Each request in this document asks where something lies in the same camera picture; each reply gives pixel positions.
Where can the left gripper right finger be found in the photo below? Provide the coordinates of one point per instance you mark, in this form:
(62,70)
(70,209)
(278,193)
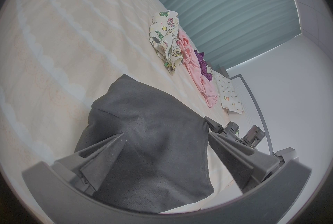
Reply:
(239,160)

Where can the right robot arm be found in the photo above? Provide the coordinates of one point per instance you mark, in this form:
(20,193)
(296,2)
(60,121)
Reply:
(253,137)

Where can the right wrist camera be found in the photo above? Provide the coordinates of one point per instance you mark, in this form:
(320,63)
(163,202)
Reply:
(232,128)

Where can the white printed garment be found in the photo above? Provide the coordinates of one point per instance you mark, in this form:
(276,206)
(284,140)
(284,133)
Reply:
(166,35)

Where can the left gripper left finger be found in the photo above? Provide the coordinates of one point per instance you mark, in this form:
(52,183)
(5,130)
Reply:
(101,163)

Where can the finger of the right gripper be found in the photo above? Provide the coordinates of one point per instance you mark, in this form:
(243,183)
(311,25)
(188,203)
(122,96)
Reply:
(214,124)

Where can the white printed pillow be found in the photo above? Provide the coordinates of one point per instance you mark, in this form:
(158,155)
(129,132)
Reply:
(230,95)

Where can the bed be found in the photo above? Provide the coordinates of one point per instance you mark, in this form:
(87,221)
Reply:
(65,35)

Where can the pink garment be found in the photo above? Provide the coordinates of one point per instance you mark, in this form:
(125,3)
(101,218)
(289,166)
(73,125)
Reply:
(200,80)

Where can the purple garment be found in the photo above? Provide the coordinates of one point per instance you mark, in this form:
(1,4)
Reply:
(204,67)

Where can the black T-shirt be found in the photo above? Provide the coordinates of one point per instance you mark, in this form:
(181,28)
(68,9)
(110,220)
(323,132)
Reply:
(151,139)

